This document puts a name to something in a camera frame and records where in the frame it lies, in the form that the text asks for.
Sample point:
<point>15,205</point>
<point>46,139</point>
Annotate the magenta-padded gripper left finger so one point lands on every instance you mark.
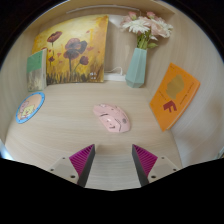
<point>82,159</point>

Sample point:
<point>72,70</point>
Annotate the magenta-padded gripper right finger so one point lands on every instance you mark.
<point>145,160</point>

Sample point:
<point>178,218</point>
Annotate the pink computer mouse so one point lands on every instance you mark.
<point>111,118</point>

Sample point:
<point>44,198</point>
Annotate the round blue-rimmed cartoon mouse pad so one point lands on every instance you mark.
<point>30,107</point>

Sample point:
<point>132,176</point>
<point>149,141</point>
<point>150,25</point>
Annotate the orange book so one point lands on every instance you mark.
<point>173,96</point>

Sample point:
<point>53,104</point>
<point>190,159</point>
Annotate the pale teal faceted vase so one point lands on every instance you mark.
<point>136,68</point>

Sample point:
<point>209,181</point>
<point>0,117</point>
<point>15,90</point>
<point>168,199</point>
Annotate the green and beige book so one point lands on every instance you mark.
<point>36,71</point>

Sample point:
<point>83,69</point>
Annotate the yellow poppy flower painting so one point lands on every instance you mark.
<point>78,50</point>

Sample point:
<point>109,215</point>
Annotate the pink and white flower bouquet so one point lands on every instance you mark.
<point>146,26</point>

